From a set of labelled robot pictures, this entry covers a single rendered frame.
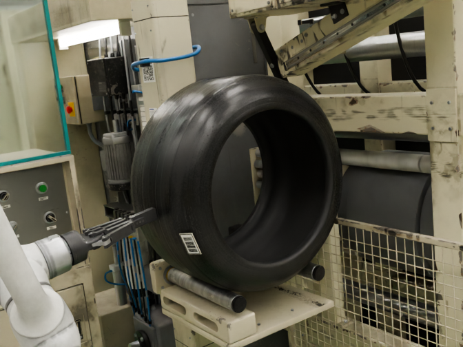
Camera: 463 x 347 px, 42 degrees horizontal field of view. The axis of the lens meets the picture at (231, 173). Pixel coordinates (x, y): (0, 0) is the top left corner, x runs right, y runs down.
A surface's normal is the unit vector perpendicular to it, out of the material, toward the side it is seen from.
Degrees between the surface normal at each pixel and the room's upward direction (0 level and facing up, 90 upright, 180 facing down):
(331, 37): 90
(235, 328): 90
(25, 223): 90
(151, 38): 90
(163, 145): 60
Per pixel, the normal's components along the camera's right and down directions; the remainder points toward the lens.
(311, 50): -0.80, 0.19
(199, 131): -0.11, -0.30
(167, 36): 0.58, 0.09
